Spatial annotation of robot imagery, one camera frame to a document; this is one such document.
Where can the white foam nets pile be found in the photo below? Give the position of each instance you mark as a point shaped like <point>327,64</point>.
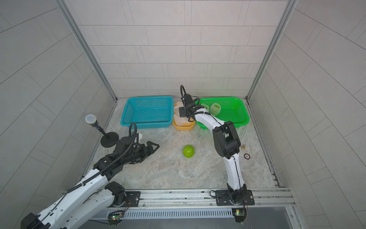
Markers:
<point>180,121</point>

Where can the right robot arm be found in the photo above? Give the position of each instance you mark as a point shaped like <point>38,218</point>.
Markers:
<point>226,142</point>

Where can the circuit board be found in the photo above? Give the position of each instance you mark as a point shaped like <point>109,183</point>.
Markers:
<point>114,218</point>
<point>240,215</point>

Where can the green plastic basket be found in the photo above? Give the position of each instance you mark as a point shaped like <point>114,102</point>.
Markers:
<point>232,109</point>

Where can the yellow plastic tub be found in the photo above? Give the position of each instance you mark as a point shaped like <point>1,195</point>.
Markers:
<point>186,128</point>

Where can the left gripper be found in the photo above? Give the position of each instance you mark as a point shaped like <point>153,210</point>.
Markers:
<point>148,152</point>

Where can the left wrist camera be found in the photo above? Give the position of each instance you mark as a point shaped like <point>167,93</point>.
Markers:
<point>140,136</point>

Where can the teal plastic basket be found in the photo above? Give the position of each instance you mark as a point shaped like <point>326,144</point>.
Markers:
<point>148,112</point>

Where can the green custard apple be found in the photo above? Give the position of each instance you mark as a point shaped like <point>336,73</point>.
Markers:
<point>188,151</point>

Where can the microphone on black stand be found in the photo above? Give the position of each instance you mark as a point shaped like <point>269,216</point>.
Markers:
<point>109,139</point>

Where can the left circuit board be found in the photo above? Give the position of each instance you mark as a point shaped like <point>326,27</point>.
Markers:
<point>114,218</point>

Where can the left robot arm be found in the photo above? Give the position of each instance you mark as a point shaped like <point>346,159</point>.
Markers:
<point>95,191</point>

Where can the white foam net sleeve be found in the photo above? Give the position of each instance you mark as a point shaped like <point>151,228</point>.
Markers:
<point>206,107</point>
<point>215,109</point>

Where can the right circuit board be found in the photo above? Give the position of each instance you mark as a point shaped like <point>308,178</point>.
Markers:
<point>240,215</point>

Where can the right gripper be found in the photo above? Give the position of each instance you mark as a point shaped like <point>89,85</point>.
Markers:
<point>183,111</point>

